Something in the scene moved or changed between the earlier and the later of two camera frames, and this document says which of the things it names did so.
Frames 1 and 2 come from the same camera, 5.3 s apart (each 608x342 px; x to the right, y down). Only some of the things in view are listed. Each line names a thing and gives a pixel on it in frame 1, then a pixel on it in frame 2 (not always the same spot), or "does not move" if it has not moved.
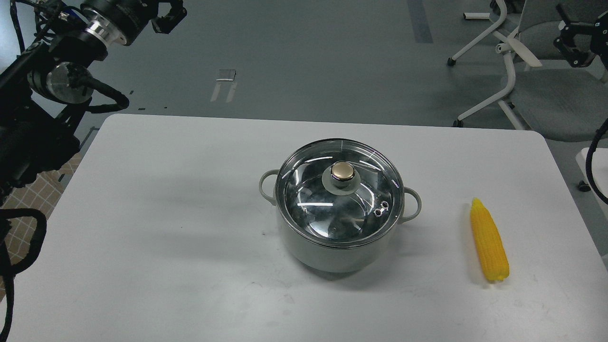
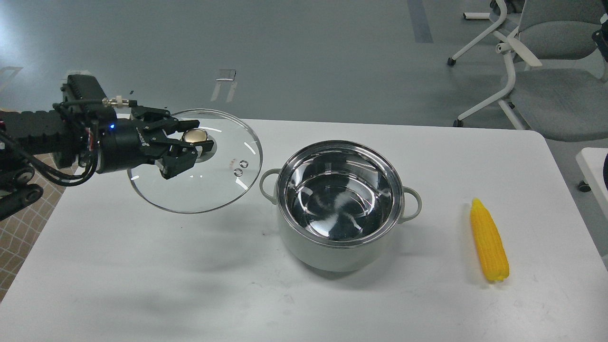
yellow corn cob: (490, 242) does not move
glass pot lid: (340, 193) to (224, 173)
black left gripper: (120, 21) to (130, 142)
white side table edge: (600, 167) does not move
